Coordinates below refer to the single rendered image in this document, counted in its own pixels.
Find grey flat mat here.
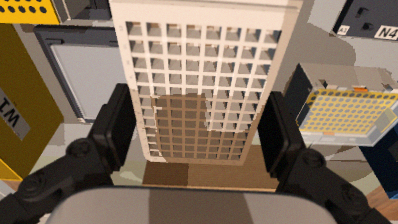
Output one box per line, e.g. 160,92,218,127
13,0,398,171

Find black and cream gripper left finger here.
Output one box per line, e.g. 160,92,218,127
0,83,137,224

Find yellow open-top bin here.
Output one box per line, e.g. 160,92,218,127
0,23,64,181

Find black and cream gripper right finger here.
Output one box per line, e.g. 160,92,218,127
257,91,392,224

